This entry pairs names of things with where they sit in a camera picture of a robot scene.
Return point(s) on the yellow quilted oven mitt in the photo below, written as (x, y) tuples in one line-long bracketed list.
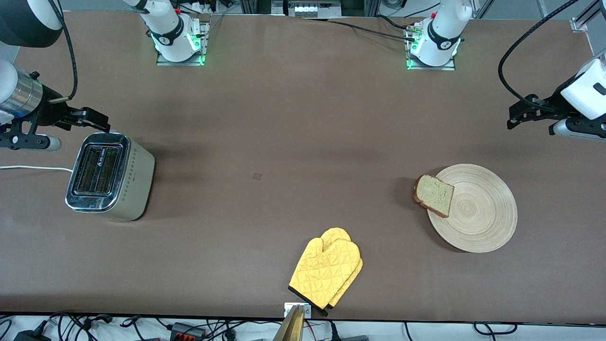
[(322, 274), (337, 234)]

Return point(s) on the brass camera mount post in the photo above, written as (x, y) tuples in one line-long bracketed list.
[(291, 327)]

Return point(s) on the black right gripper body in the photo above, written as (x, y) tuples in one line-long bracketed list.
[(49, 115)]

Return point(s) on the round wooden plate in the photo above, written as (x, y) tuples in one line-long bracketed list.
[(483, 210)]

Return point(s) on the silver two-slot toaster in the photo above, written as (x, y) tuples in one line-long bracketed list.
[(128, 184)]

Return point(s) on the brown bread slice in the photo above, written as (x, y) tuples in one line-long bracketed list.
[(434, 194)]

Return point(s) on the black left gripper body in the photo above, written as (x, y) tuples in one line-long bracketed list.
[(556, 104)]

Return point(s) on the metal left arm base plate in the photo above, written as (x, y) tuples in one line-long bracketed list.
[(450, 66)]

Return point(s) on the black box orange connectors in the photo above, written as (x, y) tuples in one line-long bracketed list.
[(187, 330)]

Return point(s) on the black power adapter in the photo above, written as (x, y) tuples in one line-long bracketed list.
[(31, 336)]

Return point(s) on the white power strip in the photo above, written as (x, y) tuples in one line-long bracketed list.
[(307, 8)]

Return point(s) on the small white metal bracket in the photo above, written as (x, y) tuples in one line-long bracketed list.
[(307, 310)]

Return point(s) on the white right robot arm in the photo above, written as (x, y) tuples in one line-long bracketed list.
[(166, 28)]

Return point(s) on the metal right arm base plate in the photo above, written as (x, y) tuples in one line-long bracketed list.
[(163, 61)]

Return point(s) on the aluminium frame profile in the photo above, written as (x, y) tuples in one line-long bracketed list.
[(584, 20)]

